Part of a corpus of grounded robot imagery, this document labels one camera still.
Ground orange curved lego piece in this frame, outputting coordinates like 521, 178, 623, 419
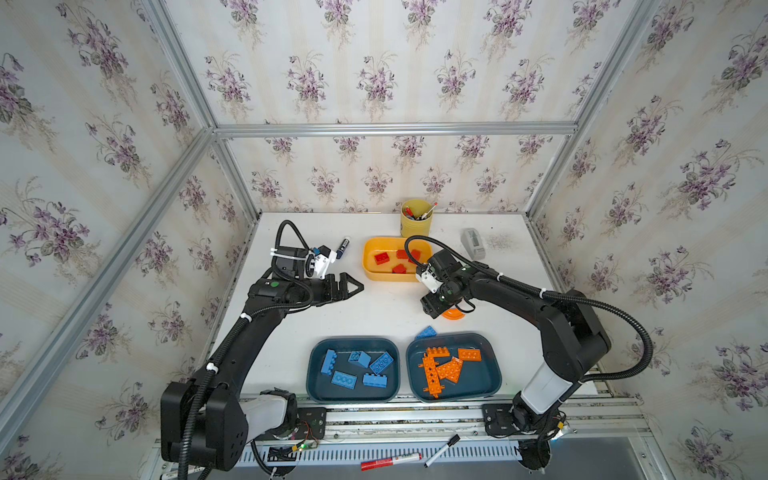
441, 308, 466, 321

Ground blue long lego brick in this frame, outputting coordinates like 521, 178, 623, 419
416, 326, 437, 339

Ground blue sloped lego brick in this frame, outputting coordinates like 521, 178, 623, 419
348, 351, 371, 369

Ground large blue lego block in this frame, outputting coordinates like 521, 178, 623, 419
369, 352, 394, 375

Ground orange lego brick pair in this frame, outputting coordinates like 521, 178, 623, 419
457, 348, 482, 362

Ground long orange lego plate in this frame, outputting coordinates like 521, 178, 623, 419
420, 355, 444, 399

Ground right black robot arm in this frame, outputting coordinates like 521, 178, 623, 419
404, 235, 654, 433

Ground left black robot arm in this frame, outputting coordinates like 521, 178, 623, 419
160, 220, 364, 479

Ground blue glue stick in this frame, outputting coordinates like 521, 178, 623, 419
336, 237, 350, 259

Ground yellow plastic bin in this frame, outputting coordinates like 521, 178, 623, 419
362, 237, 432, 282

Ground grey stapler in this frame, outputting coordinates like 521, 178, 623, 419
461, 228, 486, 261

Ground yellow pen cup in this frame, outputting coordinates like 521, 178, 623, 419
400, 199, 435, 238

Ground right teal plastic bin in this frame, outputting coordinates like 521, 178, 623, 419
405, 332, 502, 403

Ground teal plastic bin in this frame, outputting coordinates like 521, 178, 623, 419
405, 332, 502, 403
306, 336, 400, 404

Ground left teal plastic bin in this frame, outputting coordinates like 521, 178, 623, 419
306, 336, 400, 404

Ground black white marker pen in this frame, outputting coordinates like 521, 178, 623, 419
424, 434, 461, 468

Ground red marker pen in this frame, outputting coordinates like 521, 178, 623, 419
360, 452, 423, 472

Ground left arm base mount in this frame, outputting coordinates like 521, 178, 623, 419
240, 388, 327, 441

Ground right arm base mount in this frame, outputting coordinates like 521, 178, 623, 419
481, 395, 566, 438

